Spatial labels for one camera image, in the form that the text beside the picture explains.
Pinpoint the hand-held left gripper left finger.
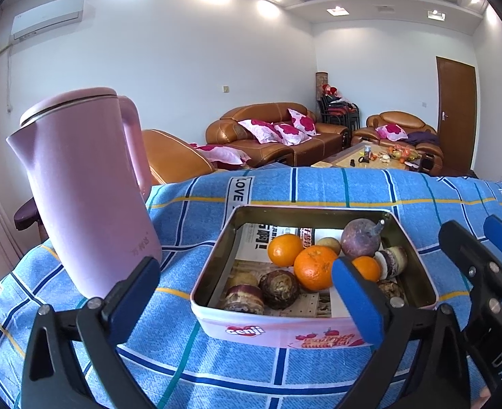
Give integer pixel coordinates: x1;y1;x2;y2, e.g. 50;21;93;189
21;256;162;409

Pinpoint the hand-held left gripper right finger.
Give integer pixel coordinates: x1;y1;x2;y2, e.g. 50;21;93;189
331;257;475;409

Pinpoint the small orange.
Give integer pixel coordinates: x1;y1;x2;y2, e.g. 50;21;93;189
268;234;305;267
353;256;381;283

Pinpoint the large orange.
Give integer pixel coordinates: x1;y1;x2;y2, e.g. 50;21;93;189
294;245;340;291

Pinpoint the large purple round fruit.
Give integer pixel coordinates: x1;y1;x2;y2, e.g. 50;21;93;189
341;218;385;260

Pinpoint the pink tin box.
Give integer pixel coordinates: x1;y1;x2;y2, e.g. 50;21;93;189
190;205;439;349

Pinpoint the person's right hand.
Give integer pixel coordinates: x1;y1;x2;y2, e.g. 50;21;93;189
478;385;496;409

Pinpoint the blue checked tablecloth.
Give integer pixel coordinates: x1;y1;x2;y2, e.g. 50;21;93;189
0;166;502;409

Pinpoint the pink electric kettle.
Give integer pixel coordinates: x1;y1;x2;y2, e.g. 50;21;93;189
6;87;163;300

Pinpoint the printed paper sheet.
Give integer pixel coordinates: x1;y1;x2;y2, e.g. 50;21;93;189
208;223;354;319

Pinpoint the purple blanket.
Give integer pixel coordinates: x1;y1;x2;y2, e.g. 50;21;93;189
406;131;441;146

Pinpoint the brown wooden door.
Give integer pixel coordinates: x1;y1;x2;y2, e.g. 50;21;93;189
436;56;477;173

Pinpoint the dark wooden stool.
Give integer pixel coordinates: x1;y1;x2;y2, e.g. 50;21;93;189
14;198;43;231

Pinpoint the wooden coffee table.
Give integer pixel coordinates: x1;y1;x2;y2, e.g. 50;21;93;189
310;142;422;171

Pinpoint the brown leather armchair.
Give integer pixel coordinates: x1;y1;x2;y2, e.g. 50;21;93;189
352;111;444;175
142;129;217;187

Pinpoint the pink floral cushion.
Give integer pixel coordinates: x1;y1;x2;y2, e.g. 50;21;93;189
273;123;311;146
238;119;281;143
376;124;408;140
288;108;317;136

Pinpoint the pink floral pillow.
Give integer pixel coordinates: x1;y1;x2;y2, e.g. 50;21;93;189
193;143;252;165

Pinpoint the stack of dark chairs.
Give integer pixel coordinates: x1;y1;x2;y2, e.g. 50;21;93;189
318;94;360;131

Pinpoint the brown leather three-seat sofa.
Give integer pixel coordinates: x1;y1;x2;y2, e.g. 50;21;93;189
205;103;349;167

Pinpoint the white air conditioner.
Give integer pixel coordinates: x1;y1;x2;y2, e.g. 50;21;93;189
11;0;86;40

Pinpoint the white wall cable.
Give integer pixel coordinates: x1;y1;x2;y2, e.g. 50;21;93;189
6;45;14;113

